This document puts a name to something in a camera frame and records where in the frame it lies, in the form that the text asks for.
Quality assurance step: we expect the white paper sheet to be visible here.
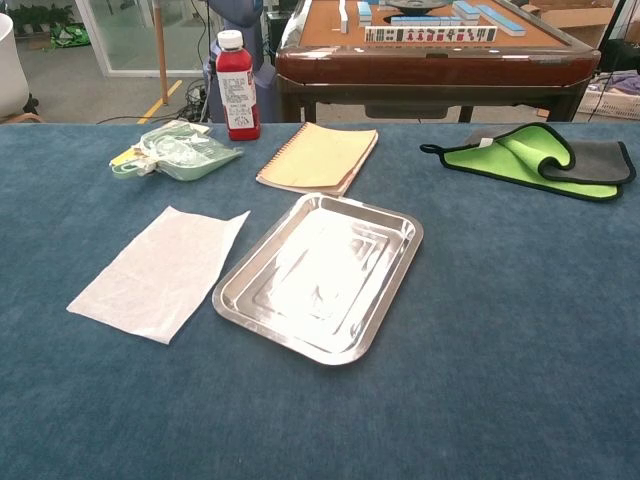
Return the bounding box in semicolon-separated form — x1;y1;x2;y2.
66;205;251;346

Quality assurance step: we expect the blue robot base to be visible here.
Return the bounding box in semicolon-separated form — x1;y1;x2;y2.
202;0;281;124

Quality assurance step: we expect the stainless steel tray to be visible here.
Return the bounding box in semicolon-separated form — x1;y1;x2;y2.
211;192;425;367

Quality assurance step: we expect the yellow spiral notebook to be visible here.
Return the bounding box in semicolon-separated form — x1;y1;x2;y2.
255;121;380;198

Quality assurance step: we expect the green dustpan set in bag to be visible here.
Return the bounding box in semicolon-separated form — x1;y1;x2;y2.
109;119;245;182

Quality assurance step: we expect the red juice bottle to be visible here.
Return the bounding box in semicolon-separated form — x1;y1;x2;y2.
214;29;262;143

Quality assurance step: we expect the green and grey cloth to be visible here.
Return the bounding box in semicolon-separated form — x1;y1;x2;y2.
419;121;638;203

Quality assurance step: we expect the blue table mat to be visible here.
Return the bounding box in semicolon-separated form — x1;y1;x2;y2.
0;121;640;480

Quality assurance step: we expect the brown mahjong table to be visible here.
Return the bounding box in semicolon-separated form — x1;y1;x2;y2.
274;0;602;124

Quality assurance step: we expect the face-up mahjong tile row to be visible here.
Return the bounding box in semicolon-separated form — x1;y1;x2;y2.
364;24;499;44

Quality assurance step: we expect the short blue mahjong tile row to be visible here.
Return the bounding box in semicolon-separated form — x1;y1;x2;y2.
389;14;466;27

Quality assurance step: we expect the wooden pole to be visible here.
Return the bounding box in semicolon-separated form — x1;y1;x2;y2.
152;0;170;106

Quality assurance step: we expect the long blue mahjong tile row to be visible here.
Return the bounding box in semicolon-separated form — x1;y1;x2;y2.
477;3;527;37

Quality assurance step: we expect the white laundry basket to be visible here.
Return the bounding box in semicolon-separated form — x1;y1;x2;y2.
574;73;640;122

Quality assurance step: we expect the green bag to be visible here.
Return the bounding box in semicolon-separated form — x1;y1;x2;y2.
48;23;92;50

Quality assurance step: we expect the cardboard box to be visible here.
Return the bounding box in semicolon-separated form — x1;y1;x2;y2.
528;0;626;49

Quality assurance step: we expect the black cable bundle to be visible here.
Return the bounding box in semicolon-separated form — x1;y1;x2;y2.
183;77;212;124

